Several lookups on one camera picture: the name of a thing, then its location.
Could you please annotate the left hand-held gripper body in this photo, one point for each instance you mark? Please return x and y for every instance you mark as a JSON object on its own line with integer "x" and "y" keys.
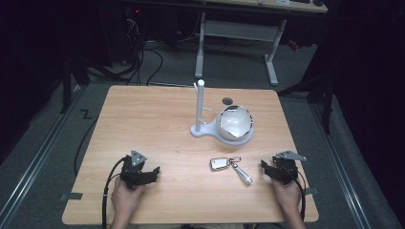
{"x": 133, "y": 173}

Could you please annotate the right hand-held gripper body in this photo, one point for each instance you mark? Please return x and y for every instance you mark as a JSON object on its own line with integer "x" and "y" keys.
{"x": 286, "y": 168}

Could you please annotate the person's right hand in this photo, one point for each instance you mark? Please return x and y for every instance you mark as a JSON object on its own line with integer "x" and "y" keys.
{"x": 288, "y": 197}

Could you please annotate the person's left hand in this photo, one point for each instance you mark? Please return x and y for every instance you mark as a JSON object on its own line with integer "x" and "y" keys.
{"x": 124, "y": 198}

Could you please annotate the grey tape piece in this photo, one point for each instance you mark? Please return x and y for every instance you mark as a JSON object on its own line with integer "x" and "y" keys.
{"x": 72, "y": 196}
{"x": 311, "y": 191}

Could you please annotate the white round bowl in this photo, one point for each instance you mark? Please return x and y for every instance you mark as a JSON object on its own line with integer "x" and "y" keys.
{"x": 235, "y": 122}

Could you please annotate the grey table grommet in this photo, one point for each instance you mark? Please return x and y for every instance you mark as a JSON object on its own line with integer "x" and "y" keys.
{"x": 227, "y": 101}

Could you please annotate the white stand with pole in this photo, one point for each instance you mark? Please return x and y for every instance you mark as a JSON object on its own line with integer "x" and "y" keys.
{"x": 200, "y": 108}

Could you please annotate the black metal stand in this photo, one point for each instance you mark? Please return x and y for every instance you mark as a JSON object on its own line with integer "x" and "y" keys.
{"x": 68, "y": 82}
{"x": 321, "y": 92}

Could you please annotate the white-legged wooden desk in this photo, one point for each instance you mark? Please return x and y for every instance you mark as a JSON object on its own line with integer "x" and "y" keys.
{"x": 237, "y": 31}

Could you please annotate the metal floor rail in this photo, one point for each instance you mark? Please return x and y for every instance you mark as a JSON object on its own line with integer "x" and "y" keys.
{"x": 38, "y": 159}
{"x": 340, "y": 165}

